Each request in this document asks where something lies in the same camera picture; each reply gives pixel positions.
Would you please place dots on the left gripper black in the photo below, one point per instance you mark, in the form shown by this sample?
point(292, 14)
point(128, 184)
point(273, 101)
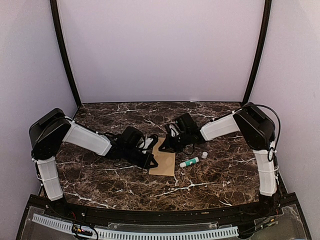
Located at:
point(151, 158)

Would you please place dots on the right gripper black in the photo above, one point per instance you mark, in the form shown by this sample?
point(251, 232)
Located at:
point(169, 146)

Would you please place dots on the brown paper envelope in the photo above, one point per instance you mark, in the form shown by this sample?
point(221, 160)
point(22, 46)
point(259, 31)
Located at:
point(165, 160)

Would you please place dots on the green glue stick white cap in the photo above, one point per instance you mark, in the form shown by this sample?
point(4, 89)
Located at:
point(189, 162)

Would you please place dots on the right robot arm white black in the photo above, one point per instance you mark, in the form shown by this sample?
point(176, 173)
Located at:
point(258, 130)

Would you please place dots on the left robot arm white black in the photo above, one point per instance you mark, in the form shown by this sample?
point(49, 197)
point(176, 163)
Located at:
point(55, 130)

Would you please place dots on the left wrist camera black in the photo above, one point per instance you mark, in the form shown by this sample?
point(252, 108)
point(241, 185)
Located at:
point(150, 142)

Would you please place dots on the right black frame post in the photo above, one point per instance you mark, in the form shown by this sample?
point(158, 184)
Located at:
point(259, 51)

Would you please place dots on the black frame post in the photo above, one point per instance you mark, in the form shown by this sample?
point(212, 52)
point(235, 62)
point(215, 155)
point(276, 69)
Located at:
point(259, 51)
point(63, 52)

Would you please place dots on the white slotted cable duct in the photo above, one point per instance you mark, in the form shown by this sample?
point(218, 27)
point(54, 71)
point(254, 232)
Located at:
point(119, 231)

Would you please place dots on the black front rail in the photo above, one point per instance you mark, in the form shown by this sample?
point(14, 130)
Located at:
point(234, 215)

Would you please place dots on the left black frame post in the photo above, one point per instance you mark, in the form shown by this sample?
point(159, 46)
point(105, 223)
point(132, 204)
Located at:
point(63, 52)

